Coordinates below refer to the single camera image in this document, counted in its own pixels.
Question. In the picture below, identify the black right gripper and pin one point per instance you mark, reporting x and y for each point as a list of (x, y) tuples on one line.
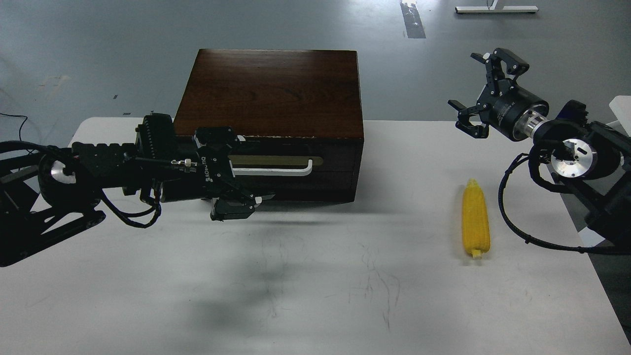
[(515, 116)]

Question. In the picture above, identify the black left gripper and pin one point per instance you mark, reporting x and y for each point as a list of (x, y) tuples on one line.
[(216, 178)]

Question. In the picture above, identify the wooden drawer with white handle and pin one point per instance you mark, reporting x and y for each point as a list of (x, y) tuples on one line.
[(303, 170)]

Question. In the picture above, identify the yellow corn cob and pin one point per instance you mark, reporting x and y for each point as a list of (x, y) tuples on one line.
[(475, 230)]

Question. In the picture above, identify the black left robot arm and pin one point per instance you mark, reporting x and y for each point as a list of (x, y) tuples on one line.
[(51, 194)]

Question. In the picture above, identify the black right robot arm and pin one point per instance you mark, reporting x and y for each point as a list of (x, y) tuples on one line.
[(570, 155)]

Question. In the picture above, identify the dark wooden drawer cabinet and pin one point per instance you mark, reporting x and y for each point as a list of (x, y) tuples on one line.
[(277, 94)]

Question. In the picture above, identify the white table leg base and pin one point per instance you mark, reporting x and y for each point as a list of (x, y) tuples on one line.
[(495, 7)]

